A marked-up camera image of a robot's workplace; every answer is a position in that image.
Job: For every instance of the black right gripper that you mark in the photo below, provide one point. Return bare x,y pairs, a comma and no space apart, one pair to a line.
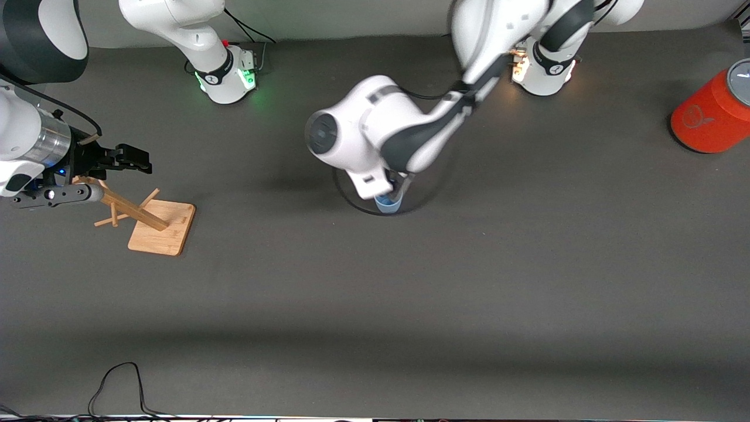
88,158

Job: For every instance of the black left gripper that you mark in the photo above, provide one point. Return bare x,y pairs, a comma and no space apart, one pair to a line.
400,184

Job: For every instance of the light blue cup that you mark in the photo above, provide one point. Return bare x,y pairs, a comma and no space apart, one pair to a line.
388,204

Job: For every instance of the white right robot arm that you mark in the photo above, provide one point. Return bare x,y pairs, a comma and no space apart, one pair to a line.
35,35

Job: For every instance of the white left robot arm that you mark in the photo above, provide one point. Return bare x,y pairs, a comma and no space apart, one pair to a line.
381,129

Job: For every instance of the wooden cup rack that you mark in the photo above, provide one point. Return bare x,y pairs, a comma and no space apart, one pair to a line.
158,228

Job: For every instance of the orange cylindrical can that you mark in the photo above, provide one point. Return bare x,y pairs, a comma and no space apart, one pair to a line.
709,117

